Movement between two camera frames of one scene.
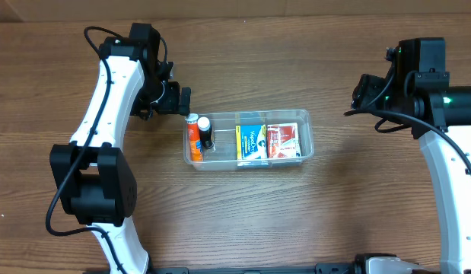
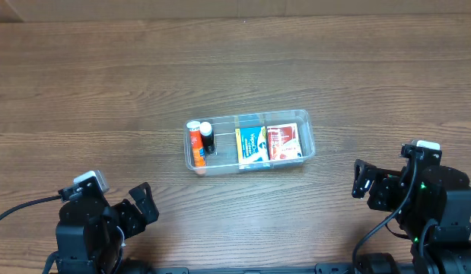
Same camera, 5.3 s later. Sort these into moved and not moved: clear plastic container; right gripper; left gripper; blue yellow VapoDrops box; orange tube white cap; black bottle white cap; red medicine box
Moved: left gripper; right gripper; orange tube white cap; black bottle white cap
Not moved: clear plastic container; red medicine box; blue yellow VapoDrops box
